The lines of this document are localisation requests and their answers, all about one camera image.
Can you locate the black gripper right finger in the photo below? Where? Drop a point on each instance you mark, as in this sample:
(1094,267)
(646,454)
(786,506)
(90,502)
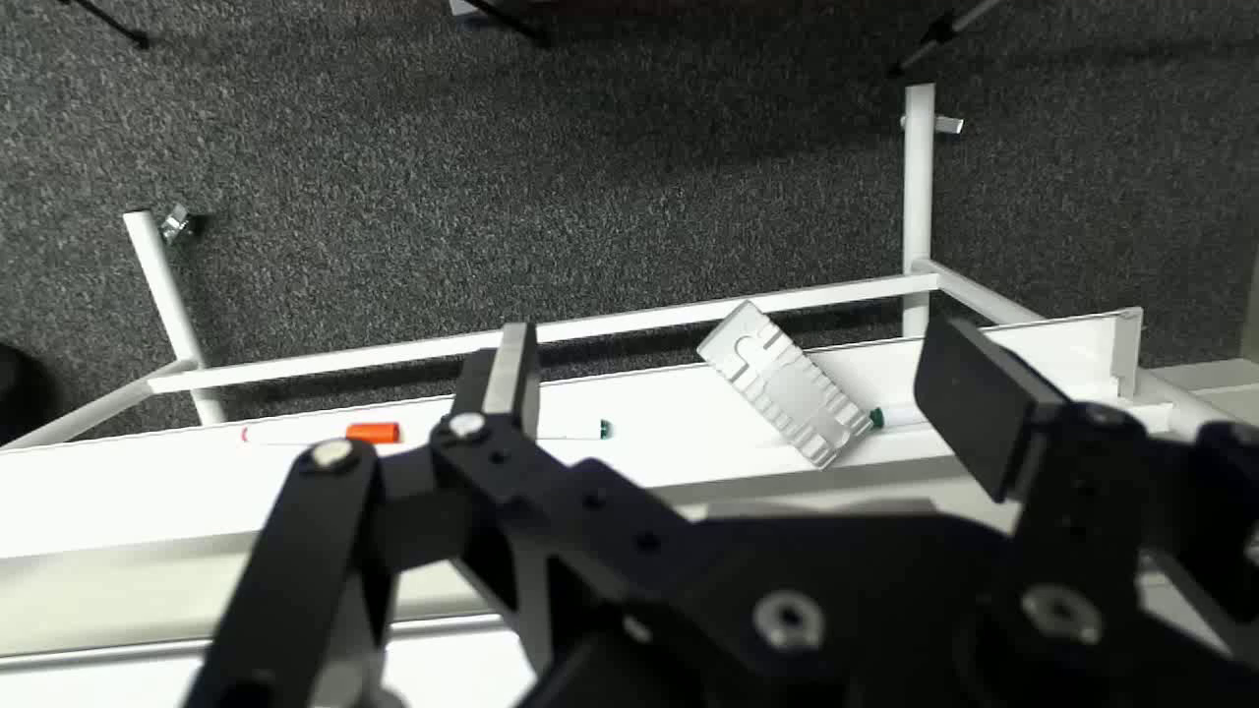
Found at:
(984,408)

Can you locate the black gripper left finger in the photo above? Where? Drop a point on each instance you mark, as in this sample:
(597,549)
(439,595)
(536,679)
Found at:
(329,565)

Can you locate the grey whiteboard duster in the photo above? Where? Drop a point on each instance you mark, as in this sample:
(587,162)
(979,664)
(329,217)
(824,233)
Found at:
(788,389)

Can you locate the green capped whiteboard marker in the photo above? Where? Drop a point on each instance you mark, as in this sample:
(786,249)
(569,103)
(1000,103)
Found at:
(875,420)
(578,432)

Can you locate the orange capped whiteboard marker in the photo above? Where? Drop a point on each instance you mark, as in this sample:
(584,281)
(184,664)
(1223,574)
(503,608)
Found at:
(374,432)

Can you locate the white whiteboard tray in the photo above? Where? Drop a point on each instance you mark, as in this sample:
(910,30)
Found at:
(158,499)

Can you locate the whiteboard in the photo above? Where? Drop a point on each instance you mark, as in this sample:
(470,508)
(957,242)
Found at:
(82,679)

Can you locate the stand caster wheel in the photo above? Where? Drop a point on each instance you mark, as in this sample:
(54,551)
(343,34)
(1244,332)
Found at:
(951,124)
(178,222)

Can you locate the black tripod leg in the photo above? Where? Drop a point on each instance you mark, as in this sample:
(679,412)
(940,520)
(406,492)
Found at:
(512,23)
(940,36)
(117,26)

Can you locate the white whiteboard stand frame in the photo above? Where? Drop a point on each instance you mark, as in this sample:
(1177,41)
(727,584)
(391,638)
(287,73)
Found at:
(917,200)

